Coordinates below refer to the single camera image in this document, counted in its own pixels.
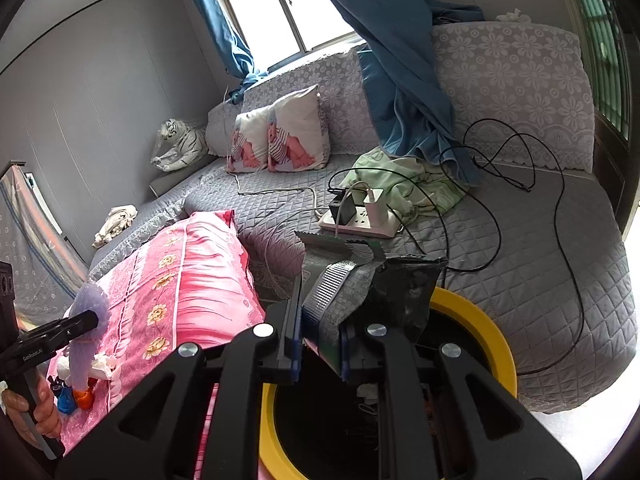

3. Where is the beige crumpled cloth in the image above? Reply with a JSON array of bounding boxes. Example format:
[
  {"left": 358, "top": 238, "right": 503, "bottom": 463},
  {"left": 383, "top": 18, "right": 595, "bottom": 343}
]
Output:
[{"left": 92, "top": 205, "right": 138, "bottom": 249}]

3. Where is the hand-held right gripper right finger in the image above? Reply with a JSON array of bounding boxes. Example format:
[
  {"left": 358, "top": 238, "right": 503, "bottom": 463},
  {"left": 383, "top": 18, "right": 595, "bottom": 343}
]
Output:
[{"left": 340, "top": 321, "right": 583, "bottom": 480}]

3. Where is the white charger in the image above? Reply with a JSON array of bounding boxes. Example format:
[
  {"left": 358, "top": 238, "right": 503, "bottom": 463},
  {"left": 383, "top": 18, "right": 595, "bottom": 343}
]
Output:
[{"left": 362, "top": 188, "right": 386, "bottom": 226}]

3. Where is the grey quilted sofa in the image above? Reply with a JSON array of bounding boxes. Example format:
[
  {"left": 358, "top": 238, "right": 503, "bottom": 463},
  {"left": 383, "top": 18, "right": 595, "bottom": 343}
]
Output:
[{"left": 89, "top": 22, "right": 638, "bottom": 413}]

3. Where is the window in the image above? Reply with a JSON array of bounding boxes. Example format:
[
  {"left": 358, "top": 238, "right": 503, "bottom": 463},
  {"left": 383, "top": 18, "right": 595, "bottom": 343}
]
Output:
[{"left": 207, "top": 0, "right": 361, "bottom": 68}]

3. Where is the striped grey sheet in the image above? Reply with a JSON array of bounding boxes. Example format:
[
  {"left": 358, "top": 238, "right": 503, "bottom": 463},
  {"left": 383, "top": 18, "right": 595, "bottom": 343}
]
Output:
[{"left": 0, "top": 162, "right": 91, "bottom": 331}]

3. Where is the white tiger plush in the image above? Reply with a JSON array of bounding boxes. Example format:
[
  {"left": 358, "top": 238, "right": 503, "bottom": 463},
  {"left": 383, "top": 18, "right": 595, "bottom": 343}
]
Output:
[{"left": 151, "top": 119, "right": 208, "bottom": 173}]

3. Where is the person's left hand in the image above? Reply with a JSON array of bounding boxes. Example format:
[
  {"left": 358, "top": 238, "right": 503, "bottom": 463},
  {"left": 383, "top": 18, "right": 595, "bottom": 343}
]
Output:
[{"left": 0, "top": 375, "right": 63, "bottom": 438}]

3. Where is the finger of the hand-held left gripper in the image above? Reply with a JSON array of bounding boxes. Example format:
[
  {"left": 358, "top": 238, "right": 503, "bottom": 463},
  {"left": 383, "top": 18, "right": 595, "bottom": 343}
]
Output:
[{"left": 17, "top": 310, "right": 100, "bottom": 356}]

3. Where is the baby print pillow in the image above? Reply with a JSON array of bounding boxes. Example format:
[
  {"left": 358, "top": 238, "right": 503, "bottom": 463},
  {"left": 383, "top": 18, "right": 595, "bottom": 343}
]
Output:
[
  {"left": 226, "top": 107, "right": 273, "bottom": 175},
  {"left": 266, "top": 85, "right": 332, "bottom": 173}
]

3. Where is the yellow rimmed trash bin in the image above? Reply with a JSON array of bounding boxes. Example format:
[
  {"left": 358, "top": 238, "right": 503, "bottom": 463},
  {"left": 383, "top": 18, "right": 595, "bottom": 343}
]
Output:
[{"left": 259, "top": 287, "right": 518, "bottom": 480}]

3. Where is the light green cloth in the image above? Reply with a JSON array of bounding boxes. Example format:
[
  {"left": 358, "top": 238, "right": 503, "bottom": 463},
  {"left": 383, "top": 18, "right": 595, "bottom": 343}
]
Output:
[{"left": 339, "top": 152, "right": 471, "bottom": 221}]

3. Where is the white tissue bundle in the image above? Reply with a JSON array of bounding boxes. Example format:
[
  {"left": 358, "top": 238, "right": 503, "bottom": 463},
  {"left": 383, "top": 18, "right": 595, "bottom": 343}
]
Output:
[{"left": 55, "top": 352, "right": 115, "bottom": 381}]

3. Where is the pink floral cloth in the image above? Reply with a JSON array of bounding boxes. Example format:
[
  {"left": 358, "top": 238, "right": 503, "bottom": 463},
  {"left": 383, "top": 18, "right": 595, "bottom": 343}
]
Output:
[{"left": 47, "top": 210, "right": 266, "bottom": 480}]

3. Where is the green silver snack packet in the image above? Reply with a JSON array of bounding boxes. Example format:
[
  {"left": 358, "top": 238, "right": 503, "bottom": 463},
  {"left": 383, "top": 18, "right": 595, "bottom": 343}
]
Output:
[{"left": 295, "top": 231, "right": 388, "bottom": 368}]

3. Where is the black charger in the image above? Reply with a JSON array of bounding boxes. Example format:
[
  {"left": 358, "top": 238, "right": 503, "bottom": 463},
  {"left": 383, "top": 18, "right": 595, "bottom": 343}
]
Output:
[{"left": 328, "top": 192, "right": 356, "bottom": 223}]

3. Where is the black cable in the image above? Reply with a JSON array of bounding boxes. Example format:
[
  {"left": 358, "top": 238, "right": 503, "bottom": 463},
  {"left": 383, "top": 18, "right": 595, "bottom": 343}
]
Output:
[{"left": 327, "top": 119, "right": 586, "bottom": 376}]

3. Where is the grey pillow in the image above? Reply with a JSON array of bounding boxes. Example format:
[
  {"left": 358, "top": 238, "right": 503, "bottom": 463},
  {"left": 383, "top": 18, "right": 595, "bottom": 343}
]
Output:
[{"left": 149, "top": 157, "right": 216, "bottom": 196}]

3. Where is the white power strip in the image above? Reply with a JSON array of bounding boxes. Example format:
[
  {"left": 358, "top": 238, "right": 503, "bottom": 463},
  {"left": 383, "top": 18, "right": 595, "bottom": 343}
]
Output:
[{"left": 319, "top": 209, "right": 403, "bottom": 240}]

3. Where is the blue curtain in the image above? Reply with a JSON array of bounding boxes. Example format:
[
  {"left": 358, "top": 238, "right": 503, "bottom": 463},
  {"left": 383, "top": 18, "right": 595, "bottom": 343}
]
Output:
[
  {"left": 177, "top": 0, "right": 268, "bottom": 92},
  {"left": 300, "top": 0, "right": 486, "bottom": 186}
]

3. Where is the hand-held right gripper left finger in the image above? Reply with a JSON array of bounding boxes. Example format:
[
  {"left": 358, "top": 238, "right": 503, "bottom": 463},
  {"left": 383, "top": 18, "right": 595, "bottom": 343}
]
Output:
[{"left": 54, "top": 274, "right": 306, "bottom": 480}]

